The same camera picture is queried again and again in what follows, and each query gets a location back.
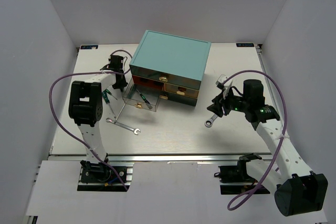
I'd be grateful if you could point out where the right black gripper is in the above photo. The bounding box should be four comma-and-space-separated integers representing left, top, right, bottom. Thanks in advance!
207, 87, 249, 118

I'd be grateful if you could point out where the silver ratcheting ring wrench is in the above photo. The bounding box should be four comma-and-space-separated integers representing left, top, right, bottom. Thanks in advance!
204, 114, 218, 128

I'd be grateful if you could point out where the small black-green precision screwdriver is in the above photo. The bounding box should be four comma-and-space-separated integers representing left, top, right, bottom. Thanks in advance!
137, 89, 153, 110

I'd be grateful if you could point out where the silver open-end combination wrench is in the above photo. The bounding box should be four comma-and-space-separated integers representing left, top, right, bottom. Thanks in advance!
106, 118, 141, 135

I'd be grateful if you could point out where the yellow-black handled screwdriver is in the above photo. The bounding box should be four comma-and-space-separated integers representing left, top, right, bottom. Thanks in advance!
140, 94, 153, 110

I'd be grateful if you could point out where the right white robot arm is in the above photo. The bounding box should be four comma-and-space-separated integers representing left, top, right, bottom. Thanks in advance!
205, 75, 328, 217

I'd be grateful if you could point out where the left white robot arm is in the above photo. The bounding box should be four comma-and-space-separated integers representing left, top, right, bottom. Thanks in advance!
68, 55, 128, 164

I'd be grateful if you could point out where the left blue corner label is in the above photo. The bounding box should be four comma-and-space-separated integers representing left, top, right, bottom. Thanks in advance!
80, 45, 98, 50

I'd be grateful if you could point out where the blue corner label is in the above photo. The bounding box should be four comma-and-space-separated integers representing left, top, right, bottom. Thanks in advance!
80, 45, 98, 50
236, 42, 255, 47

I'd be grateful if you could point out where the teal drawer cabinet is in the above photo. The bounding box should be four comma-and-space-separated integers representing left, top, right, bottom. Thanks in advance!
129, 30, 211, 92

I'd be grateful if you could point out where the right blue corner label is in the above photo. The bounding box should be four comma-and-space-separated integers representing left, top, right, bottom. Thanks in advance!
236, 42, 255, 47

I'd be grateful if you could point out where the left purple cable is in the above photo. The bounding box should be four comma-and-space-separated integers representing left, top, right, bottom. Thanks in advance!
49, 49, 133, 192

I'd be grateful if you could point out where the purple cable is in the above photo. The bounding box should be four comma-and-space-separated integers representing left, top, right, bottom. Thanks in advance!
49, 49, 133, 192
227, 70, 287, 211

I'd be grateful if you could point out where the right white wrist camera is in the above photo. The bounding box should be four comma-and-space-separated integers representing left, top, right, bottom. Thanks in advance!
216, 74, 233, 99

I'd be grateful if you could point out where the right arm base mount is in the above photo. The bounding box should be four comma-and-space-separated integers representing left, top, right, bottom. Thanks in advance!
214, 153, 262, 195

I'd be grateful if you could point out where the aluminium table edge rail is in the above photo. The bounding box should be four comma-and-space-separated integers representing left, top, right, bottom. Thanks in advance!
48, 153, 272, 162

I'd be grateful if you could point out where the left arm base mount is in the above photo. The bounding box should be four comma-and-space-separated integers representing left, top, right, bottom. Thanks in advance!
77, 161, 132, 192

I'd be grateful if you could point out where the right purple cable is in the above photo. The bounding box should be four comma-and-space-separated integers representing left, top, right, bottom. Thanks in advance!
227, 70, 287, 211

